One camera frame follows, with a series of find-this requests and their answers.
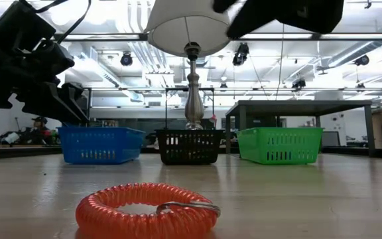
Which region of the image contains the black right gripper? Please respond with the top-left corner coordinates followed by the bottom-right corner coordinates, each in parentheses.
top-left (212, 0), bottom-right (344, 40)

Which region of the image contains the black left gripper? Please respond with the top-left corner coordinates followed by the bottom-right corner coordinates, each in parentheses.
top-left (0, 25), bottom-right (91, 124)

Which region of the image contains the black plastic slotted basket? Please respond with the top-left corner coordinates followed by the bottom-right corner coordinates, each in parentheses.
top-left (155, 129), bottom-right (225, 166)

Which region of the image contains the person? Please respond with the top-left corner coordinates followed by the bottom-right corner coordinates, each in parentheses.
top-left (28, 116), bottom-right (59, 145)

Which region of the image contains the black ceiling spotlight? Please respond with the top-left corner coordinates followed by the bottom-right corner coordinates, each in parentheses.
top-left (291, 78), bottom-right (307, 91)
top-left (353, 54), bottom-right (371, 67)
top-left (119, 52), bottom-right (134, 67)
top-left (231, 42), bottom-right (251, 67)

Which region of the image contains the white shade silver table lamp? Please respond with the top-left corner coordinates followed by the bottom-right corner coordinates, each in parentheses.
top-left (143, 0), bottom-right (234, 131)

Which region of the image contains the blue plastic slotted basket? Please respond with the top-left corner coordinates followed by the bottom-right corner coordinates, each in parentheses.
top-left (57, 126), bottom-right (147, 165)

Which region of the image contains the small white object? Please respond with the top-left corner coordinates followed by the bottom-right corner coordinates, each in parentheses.
top-left (4, 131), bottom-right (21, 145)

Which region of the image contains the green plastic slotted basket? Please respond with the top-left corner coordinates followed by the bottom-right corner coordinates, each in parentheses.
top-left (236, 127), bottom-right (324, 165)

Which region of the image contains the grey monitor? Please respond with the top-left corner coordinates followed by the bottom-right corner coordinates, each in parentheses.
top-left (321, 130), bottom-right (342, 148)

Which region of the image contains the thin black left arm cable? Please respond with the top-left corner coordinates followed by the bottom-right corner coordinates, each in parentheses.
top-left (55, 0), bottom-right (92, 44)

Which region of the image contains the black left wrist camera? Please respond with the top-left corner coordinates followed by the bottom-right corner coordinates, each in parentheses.
top-left (0, 0), bottom-right (56, 50)

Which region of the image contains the black metal rack frame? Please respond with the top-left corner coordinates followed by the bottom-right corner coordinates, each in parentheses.
top-left (78, 86), bottom-right (216, 131)

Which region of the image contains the red coil wristband keychain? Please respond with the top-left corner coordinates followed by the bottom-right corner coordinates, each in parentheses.
top-left (75, 182), bottom-right (221, 239)

